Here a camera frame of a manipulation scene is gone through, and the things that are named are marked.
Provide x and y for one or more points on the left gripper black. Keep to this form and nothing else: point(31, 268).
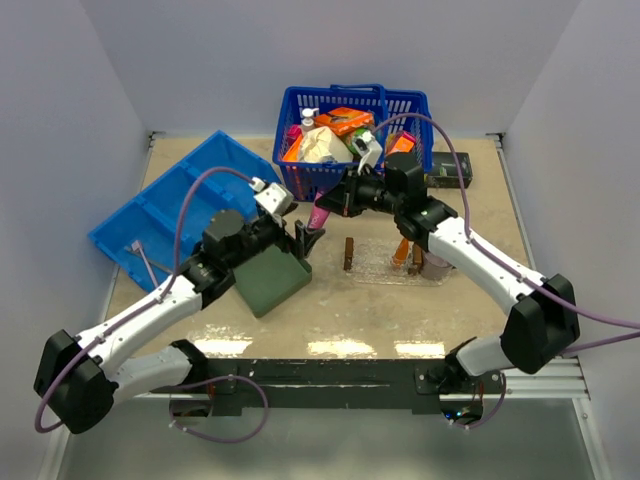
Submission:
point(304, 238)

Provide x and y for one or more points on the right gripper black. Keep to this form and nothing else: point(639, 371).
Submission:
point(343, 199)

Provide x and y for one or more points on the pink toothpaste tube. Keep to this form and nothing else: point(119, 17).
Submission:
point(318, 215)

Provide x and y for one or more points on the clear glass tray wooden handles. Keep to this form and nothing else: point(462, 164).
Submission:
point(368, 261)

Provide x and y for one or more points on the orange toothpaste tube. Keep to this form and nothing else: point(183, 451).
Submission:
point(399, 257)

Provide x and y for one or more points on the purple translucent cup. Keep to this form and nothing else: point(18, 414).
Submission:
point(434, 268)

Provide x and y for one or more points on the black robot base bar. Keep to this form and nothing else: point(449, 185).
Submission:
point(412, 385)

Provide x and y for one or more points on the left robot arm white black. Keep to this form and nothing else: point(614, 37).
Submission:
point(81, 377)

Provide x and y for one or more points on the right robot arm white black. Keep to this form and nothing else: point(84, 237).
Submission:
point(540, 322)

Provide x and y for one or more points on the green metal tray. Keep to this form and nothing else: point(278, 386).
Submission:
point(270, 278)

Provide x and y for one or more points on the crumpled beige paper bag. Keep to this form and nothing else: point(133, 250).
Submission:
point(322, 146)

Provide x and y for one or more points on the green soda bottle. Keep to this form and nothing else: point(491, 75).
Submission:
point(358, 139)

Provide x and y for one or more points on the orange scrub sponge pack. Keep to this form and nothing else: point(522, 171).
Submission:
point(292, 154)

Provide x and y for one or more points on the dark blue shopping basket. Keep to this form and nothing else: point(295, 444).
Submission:
point(304, 179)

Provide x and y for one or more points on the pink carton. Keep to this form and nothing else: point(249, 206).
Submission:
point(293, 134)

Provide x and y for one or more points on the orange cardboard box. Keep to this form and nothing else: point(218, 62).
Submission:
point(344, 120)

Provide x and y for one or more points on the white pump bottle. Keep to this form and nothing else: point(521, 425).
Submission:
point(308, 116)

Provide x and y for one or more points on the orange pink snack box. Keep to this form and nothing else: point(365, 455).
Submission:
point(400, 142)

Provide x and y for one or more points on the black box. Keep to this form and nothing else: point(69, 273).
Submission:
point(444, 172)

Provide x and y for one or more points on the light blue compartment bin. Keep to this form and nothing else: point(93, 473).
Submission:
point(151, 216)

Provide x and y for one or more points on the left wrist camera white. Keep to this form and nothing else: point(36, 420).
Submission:
point(272, 198)

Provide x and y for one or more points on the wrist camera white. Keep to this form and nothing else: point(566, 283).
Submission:
point(272, 198)
point(370, 157)

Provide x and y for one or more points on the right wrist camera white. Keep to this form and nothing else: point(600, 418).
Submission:
point(370, 157)

